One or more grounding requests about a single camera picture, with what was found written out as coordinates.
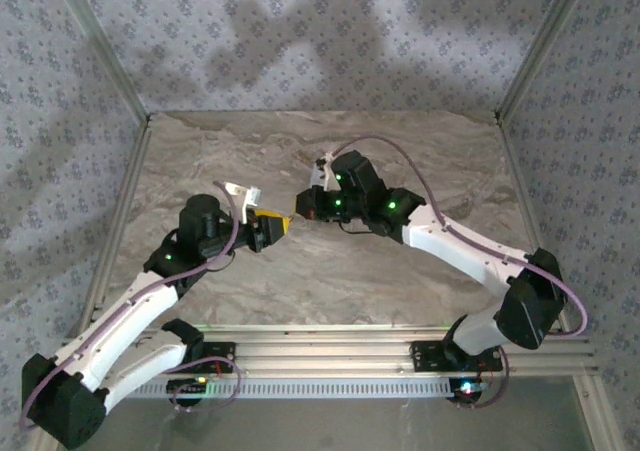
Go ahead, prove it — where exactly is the yellow padlock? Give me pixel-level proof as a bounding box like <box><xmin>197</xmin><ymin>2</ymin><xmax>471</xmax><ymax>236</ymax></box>
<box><xmin>254</xmin><ymin>209</ymin><xmax>294</xmax><ymax>238</ymax></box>

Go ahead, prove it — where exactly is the left controller board green light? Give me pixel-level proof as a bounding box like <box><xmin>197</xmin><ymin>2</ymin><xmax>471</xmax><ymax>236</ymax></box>
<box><xmin>166</xmin><ymin>377</ymin><xmax>210</xmax><ymax>406</ymax></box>

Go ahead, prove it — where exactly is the controller board green light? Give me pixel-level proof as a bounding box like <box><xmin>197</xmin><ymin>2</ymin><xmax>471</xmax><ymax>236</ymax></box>
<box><xmin>166</xmin><ymin>377</ymin><xmax>210</xmax><ymax>406</ymax></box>
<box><xmin>448</xmin><ymin>377</ymin><xmax>489</xmax><ymax>405</ymax></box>

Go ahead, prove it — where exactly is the right controller board green light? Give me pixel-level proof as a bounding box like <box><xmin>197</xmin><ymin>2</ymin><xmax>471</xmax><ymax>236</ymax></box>
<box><xmin>448</xmin><ymin>377</ymin><xmax>489</xmax><ymax>405</ymax></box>

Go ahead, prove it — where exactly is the aluminium side rail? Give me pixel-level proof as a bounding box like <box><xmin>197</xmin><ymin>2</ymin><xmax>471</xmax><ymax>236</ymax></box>
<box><xmin>77</xmin><ymin>115</ymin><xmax>154</xmax><ymax>335</ymax></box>
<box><xmin>494</xmin><ymin>115</ymin><xmax>572</xmax><ymax>333</ymax></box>

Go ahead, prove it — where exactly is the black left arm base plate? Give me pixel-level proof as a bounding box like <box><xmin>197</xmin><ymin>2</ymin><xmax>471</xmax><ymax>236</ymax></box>
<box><xmin>164</xmin><ymin>340</ymin><xmax>237</xmax><ymax>375</ymax></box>

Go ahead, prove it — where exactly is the aluminium cross rail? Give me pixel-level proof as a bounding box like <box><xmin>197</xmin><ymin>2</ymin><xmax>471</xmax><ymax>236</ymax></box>
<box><xmin>57</xmin><ymin>324</ymin><xmax>599</xmax><ymax>376</ymax></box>

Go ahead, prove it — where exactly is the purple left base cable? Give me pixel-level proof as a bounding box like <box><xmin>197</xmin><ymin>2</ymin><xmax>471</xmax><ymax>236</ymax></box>
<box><xmin>168</xmin><ymin>354</ymin><xmax>243</xmax><ymax>415</ymax></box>

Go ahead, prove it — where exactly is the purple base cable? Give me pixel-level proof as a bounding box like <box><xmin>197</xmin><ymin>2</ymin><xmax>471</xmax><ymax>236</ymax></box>
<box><xmin>453</xmin><ymin>345</ymin><xmax>512</xmax><ymax>410</ymax></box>
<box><xmin>168</xmin><ymin>354</ymin><xmax>243</xmax><ymax>415</ymax></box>

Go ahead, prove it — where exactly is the slotted grey cable duct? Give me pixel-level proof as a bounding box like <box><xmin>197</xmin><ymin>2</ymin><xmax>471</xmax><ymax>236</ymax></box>
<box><xmin>124</xmin><ymin>375</ymin><xmax>481</xmax><ymax>401</ymax></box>

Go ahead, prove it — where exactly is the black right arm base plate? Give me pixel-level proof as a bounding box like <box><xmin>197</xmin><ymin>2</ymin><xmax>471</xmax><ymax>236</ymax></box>
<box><xmin>409</xmin><ymin>339</ymin><xmax>504</xmax><ymax>373</ymax></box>

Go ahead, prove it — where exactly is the aluminium frame post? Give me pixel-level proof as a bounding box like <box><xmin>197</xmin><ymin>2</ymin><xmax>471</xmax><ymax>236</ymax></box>
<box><xmin>493</xmin><ymin>0</ymin><xmax>597</xmax><ymax>121</ymax></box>
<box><xmin>48</xmin><ymin>0</ymin><xmax>153</xmax><ymax>122</ymax></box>

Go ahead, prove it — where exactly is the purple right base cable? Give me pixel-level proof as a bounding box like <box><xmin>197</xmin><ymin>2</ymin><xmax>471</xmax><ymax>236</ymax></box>
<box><xmin>453</xmin><ymin>345</ymin><xmax>512</xmax><ymax>410</ymax></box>

